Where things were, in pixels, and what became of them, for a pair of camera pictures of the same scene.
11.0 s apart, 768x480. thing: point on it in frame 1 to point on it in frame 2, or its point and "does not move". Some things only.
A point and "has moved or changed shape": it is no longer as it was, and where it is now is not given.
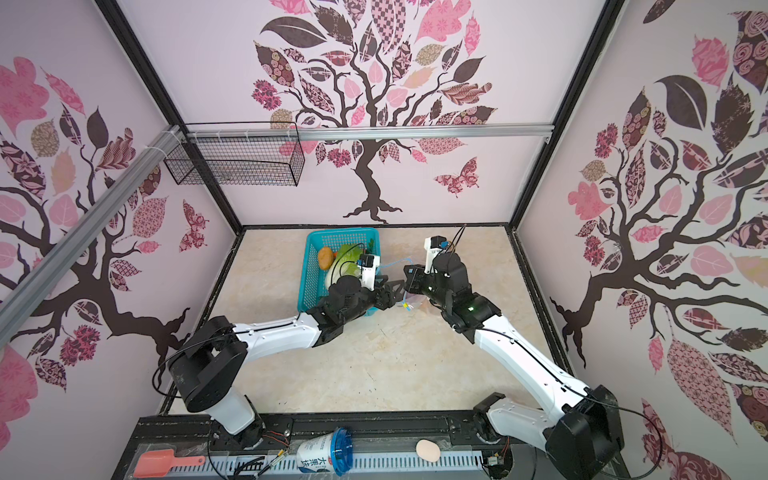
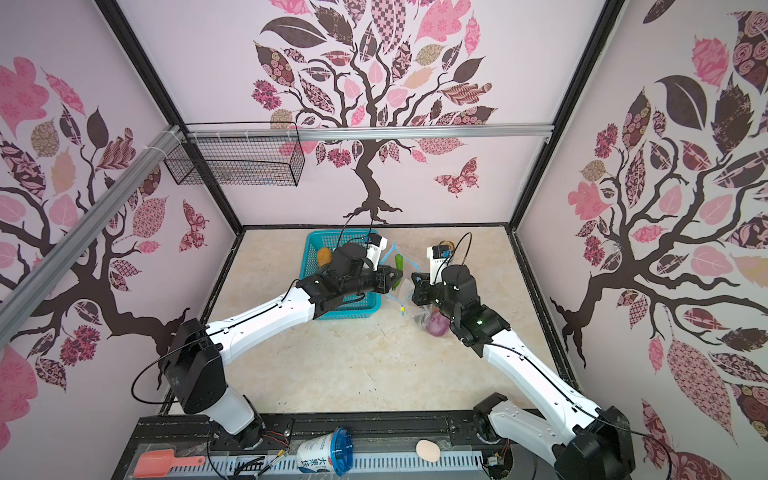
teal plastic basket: (313, 278) does not move
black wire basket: (242, 152) does not move
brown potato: (325, 257) does not move
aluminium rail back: (369, 132) does not move
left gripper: (389, 299) to (386, 282)
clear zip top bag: (410, 301) has moved or changed shape
